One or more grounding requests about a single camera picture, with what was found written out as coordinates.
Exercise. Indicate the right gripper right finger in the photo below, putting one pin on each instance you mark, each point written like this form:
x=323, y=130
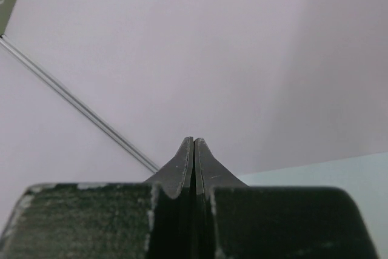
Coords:
x=239, y=221

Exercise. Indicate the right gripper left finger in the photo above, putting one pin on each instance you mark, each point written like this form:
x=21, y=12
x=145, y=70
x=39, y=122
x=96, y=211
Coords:
x=151, y=219

